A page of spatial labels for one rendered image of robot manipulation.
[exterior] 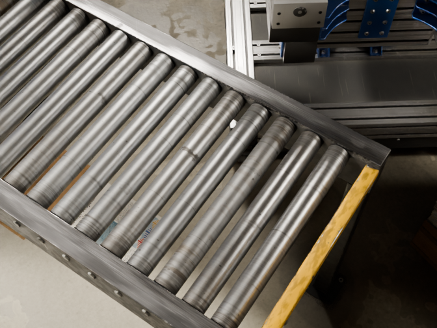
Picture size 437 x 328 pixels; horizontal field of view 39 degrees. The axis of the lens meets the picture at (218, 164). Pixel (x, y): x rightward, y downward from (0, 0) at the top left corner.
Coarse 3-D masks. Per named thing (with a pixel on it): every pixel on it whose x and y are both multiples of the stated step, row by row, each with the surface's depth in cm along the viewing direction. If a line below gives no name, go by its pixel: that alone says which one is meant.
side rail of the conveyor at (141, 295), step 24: (0, 192) 124; (0, 216) 130; (24, 216) 121; (48, 216) 121; (48, 240) 119; (72, 240) 119; (72, 264) 122; (96, 264) 116; (120, 264) 116; (120, 288) 113; (144, 288) 113; (144, 312) 113; (168, 312) 111; (192, 312) 111
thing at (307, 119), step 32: (64, 0) 151; (96, 0) 151; (128, 32) 145; (160, 32) 145; (192, 64) 140; (224, 64) 140; (256, 96) 135; (288, 96) 135; (320, 128) 131; (352, 160) 130; (384, 160) 127
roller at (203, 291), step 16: (304, 144) 129; (320, 144) 130; (288, 160) 127; (304, 160) 127; (272, 176) 126; (288, 176) 125; (272, 192) 123; (288, 192) 125; (256, 208) 121; (272, 208) 122; (240, 224) 120; (256, 224) 120; (224, 240) 119; (240, 240) 118; (224, 256) 116; (240, 256) 118; (208, 272) 115; (224, 272) 115; (192, 288) 114; (208, 288) 113; (192, 304) 112; (208, 304) 113
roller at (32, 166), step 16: (144, 48) 143; (128, 64) 141; (112, 80) 138; (128, 80) 142; (96, 96) 136; (112, 96) 139; (80, 112) 134; (96, 112) 136; (64, 128) 132; (80, 128) 134; (48, 144) 130; (64, 144) 132; (32, 160) 128; (48, 160) 130; (16, 176) 126; (32, 176) 128
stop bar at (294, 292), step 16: (368, 176) 122; (352, 192) 120; (352, 208) 119; (336, 224) 117; (320, 240) 115; (336, 240) 116; (320, 256) 114; (304, 272) 112; (288, 288) 111; (304, 288) 111; (288, 304) 109; (272, 320) 108
